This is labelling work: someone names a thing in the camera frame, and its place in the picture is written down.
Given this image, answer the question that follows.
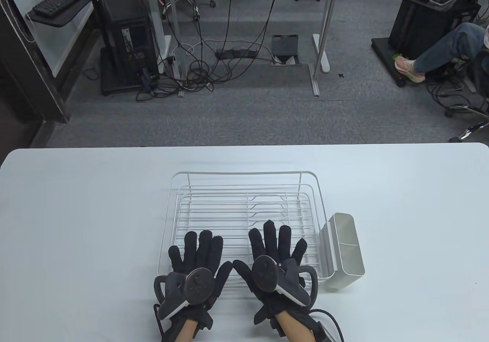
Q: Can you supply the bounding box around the person's left hand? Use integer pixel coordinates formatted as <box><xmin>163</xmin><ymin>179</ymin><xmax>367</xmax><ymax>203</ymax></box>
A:
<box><xmin>168</xmin><ymin>230</ymin><xmax>233</xmax><ymax>329</ymax></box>

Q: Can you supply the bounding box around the person's right hand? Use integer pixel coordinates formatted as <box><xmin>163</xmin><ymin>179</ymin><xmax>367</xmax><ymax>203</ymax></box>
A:
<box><xmin>233</xmin><ymin>220</ymin><xmax>317</xmax><ymax>325</ymax></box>

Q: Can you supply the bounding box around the white wire dish rack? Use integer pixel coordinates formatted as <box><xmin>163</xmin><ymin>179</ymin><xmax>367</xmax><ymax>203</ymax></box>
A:
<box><xmin>157</xmin><ymin>171</ymin><xmax>335</xmax><ymax>290</ymax></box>

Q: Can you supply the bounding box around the white plastic cutlery bin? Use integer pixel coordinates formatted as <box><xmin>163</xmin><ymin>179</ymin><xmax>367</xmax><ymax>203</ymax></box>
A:
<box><xmin>319</xmin><ymin>212</ymin><xmax>365</xmax><ymax>291</ymax></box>

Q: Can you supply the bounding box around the person's left forearm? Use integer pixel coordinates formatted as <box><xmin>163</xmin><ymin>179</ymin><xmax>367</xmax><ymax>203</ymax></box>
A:
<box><xmin>168</xmin><ymin>317</ymin><xmax>199</xmax><ymax>342</ymax></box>

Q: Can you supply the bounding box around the person's right forearm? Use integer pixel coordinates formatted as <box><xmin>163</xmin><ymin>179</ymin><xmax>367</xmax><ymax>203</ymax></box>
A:
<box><xmin>275</xmin><ymin>311</ymin><xmax>317</xmax><ymax>342</ymax></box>

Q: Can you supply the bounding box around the black right hand controller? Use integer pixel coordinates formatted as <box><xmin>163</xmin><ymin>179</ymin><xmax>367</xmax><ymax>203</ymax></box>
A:
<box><xmin>250</xmin><ymin>255</ymin><xmax>318</xmax><ymax>308</ymax></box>

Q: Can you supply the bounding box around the black hand controller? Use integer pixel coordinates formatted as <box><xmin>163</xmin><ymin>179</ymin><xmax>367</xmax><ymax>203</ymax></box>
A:
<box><xmin>154</xmin><ymin>267</ymin><xmax>215</xmax><ymax>321</ymax></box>
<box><xmin>250</xmin><ymin>255</ymin><xmax>318</xmax><ymax>308</ymax></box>

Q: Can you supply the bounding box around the black left hand controller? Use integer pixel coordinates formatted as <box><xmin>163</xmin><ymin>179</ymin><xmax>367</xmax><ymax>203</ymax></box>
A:
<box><xmin>154</xmin><ymin>267</ymin><xmax>215</xmax><ymax>321</ymax></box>

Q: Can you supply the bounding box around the black power strip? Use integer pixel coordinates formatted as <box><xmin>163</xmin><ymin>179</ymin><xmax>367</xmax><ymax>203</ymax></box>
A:
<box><xmin>215</xmin><ymin>49</ymin><xmax>258</xmax><ymax>60</ymax></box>

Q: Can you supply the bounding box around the open floor socket box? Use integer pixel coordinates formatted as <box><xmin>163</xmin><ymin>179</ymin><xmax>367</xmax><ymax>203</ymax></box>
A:
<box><xmin>271</xmin><ymin>34</ymin><xmax>300</xmax><ymax>66</ymax></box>

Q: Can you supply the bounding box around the black computer tower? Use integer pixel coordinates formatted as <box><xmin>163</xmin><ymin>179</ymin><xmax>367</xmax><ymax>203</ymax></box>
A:
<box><xmin>99</xmin><ymin>0</ymin><xmax>159</xmax><ymax>86</ymax></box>

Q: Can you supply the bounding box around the black office chair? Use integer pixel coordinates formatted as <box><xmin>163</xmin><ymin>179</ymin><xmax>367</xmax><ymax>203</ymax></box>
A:
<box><xmin>443</xmin><ymin>48</ymin><xmax>489</xmax><ymax>144</ymax></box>

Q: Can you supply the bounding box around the white board panel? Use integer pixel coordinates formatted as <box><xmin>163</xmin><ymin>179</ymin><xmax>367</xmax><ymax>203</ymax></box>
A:
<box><xmin>0</xmin><ymin>0</ymin><xmax>96</xmax><ymax>78</ymax></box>

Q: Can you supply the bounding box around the black equipment cart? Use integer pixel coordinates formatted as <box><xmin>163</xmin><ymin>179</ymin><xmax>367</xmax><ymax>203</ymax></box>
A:
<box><xmin>371</xmin><ymin>0</ymin><xmax>489</xmax><ymax>87</ymax></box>

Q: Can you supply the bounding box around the black keyboard tray stand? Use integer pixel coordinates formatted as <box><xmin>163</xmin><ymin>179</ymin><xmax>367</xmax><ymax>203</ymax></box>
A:
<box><xmin>26</xmin><ymin>0</ymin><xmax>161</xmax><ymax>96</ymax></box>

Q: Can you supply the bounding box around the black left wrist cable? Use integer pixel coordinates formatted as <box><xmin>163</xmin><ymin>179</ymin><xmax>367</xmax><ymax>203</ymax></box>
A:
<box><xmin>154</xmin><ymin>304</ymin><xmax>165</xmax><ymax>335</ymax></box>

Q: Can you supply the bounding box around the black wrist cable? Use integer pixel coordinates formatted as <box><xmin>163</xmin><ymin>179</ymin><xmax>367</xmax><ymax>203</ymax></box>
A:
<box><xmin>309</xmin><ymin>309</ymin><xmax>344</xmax><ymax>342</ymax></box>
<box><xmin>154</xmin><ymin>304</ymin><xmax>165</xmax><ymax>335</ymax></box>

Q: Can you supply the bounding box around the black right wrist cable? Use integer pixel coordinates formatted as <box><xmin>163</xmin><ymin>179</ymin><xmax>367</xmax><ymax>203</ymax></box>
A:
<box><xmin>309</xmin><ymin>309</ymin><xmax>344</xmax><ymax>342</ymax></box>

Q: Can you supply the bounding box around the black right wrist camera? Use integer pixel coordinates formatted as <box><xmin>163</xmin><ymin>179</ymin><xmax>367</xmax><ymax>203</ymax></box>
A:
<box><xmin>315</xmin><ymin>321</ymin><xmax>337</xmax><ymax>342</ymax></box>

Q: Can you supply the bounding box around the tangle of black cables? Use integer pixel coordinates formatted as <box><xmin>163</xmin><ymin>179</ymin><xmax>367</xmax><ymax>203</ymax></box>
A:
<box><xmin>136</xmin><ymin>0</ymin><xmax>291</xmax><ymax>102</ymax></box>

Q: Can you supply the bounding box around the white metal desk frame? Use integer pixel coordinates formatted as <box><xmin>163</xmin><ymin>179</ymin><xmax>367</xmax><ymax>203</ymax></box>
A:
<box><xmin>128</xmin><ymin>0</ymin><xmax>373</xmax><ymax>97</ymax></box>

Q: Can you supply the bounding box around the dark partition frame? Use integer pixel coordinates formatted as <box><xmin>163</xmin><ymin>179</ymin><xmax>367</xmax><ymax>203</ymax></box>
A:
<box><xmin>0</xmin><ymin>0</ymin><xmax>71</xmax><ymax>124</ymax></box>

